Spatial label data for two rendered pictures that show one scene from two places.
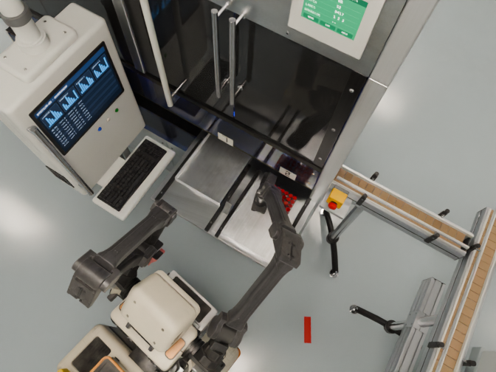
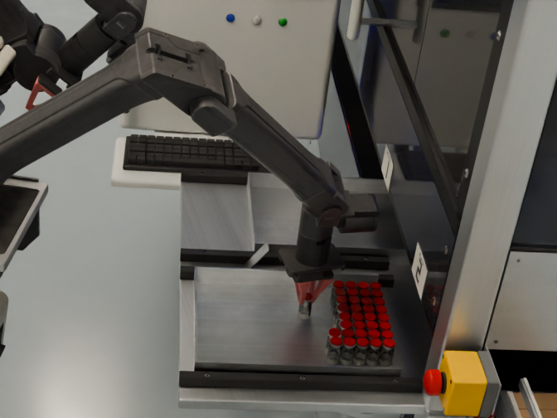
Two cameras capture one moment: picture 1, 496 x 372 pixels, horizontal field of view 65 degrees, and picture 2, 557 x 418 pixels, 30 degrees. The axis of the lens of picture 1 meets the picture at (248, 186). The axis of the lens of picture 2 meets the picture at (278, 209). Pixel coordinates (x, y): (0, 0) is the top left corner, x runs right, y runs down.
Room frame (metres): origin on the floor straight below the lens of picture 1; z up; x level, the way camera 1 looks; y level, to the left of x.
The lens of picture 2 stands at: (-0.25, -1.23, 2.04)
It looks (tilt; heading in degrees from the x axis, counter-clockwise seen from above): 33 degrees down; 56
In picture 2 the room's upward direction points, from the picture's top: 7 degrees clockwise
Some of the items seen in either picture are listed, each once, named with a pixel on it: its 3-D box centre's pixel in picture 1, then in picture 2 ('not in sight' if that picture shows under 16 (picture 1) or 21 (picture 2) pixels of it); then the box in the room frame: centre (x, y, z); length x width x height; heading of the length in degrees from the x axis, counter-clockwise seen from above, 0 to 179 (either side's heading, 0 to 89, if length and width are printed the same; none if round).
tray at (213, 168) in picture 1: (216, 164); (334, 216); (0.84, 0.17, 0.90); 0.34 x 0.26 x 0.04; 154
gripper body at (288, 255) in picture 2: (261, 199); (312, 248); (0.63, -0.06, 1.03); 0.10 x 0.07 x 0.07; 169
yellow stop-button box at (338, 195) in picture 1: (336, 197); (465, 383); (0.69, -0.41, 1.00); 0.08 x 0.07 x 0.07; 154
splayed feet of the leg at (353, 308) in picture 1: (388, 327); not in sight; (0.22, -0.97, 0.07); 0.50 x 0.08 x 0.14; 64
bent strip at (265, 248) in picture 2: (221, 216); (230, 257); (0.57, 0.11, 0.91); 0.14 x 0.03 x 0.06; 154
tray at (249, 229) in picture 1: (263, 218); (292, 323); (0.59, -0.09, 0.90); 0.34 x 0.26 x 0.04; 154
